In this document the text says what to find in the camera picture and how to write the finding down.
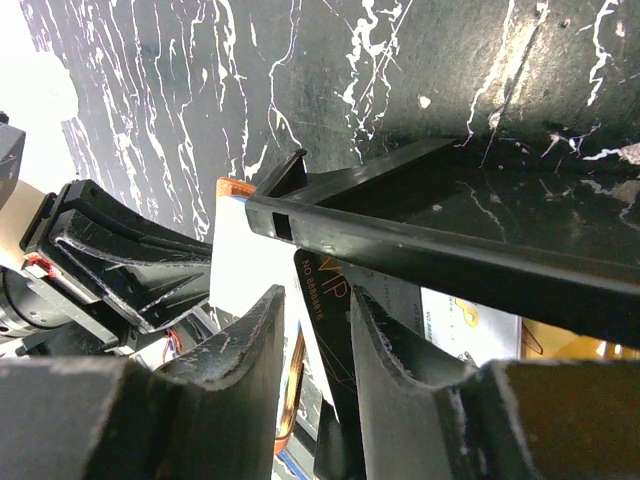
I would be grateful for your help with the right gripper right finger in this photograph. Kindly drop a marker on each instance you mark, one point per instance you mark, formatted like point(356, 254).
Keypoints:
point(413, 421)

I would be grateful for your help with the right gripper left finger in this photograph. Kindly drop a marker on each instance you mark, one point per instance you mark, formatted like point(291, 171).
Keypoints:
point(222, 422)

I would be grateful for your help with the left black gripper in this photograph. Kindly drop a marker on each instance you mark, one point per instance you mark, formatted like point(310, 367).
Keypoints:
point(154, 275)

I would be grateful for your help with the black card box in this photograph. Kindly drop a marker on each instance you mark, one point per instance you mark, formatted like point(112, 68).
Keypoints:
point(554, 242)

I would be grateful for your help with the brown leather card holder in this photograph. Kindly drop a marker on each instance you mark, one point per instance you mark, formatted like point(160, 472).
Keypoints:
point(230, 187)

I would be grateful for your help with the gold VIP card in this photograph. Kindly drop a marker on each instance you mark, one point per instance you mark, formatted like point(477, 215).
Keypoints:
point(542, 341)

